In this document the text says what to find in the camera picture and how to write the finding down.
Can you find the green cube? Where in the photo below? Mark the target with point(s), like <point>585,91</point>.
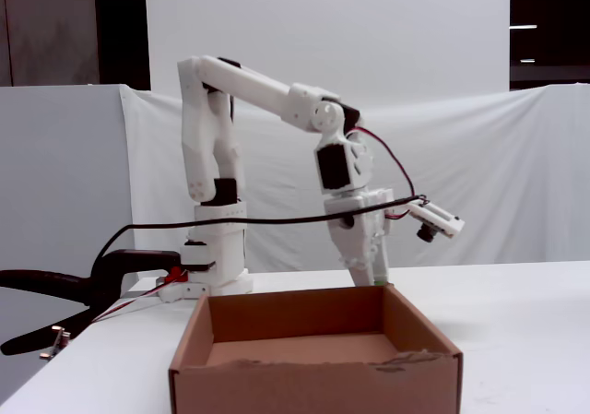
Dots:
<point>381,282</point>

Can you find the brown cabinet door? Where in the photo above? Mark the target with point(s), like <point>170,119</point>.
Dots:
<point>50,27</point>

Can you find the black table clamp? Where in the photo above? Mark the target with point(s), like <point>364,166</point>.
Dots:
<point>124,264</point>

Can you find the grey partition panel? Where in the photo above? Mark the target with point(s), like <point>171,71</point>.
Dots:
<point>60,179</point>

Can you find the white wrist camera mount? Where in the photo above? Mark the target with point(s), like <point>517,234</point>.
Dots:
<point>438,220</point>

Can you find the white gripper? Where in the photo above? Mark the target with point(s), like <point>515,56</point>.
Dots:
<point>357,231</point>

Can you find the brown cardboard box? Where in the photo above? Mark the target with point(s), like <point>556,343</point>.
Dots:
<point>295,382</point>

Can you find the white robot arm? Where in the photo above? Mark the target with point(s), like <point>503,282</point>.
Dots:
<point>203,133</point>

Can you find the white backdrop screen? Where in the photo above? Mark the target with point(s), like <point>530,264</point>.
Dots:
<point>322,27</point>

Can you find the white draped cloth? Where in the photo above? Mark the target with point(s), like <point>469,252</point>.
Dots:
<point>484,179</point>

